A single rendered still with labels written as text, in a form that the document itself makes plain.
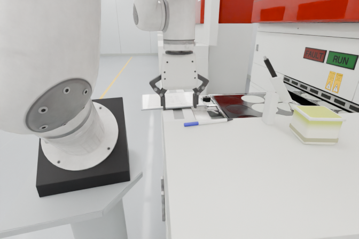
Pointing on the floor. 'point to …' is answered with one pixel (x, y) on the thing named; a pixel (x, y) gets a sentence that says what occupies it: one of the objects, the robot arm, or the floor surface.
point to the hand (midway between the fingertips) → (179, 104)
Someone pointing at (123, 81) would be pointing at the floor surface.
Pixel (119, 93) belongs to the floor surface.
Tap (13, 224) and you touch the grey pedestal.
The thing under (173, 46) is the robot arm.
